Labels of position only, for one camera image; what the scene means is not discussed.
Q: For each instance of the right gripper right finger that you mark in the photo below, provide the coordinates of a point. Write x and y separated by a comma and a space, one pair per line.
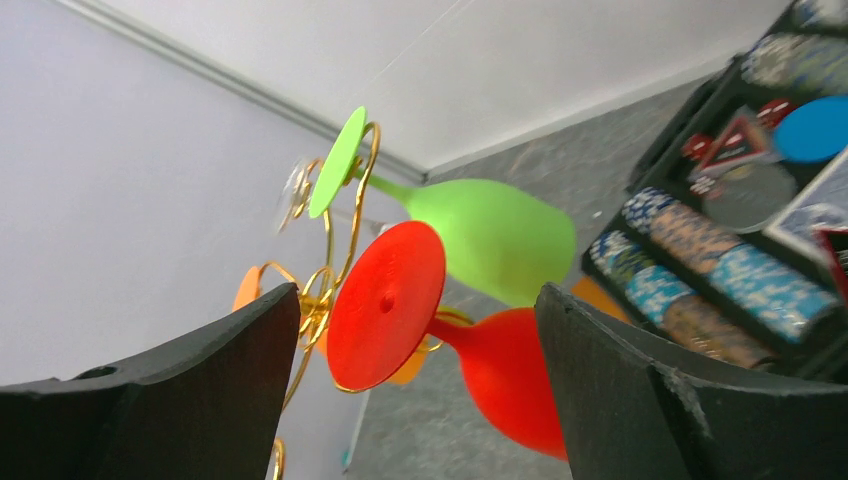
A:
632, 405

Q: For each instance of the red wine glass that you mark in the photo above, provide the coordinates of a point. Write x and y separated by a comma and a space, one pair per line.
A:
389, 303

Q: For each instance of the green wine glass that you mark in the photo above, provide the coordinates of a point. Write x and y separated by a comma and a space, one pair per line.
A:
498, 239

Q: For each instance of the clear wine glass back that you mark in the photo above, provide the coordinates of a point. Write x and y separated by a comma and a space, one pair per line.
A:
294, 198

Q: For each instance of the gold wire glass rack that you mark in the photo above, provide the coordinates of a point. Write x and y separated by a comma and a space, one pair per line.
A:
324, 265

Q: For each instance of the black poker chip case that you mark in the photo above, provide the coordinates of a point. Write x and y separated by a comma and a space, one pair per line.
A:
733, 239

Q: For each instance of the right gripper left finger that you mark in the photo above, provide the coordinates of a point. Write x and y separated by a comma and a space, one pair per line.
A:
205, 405

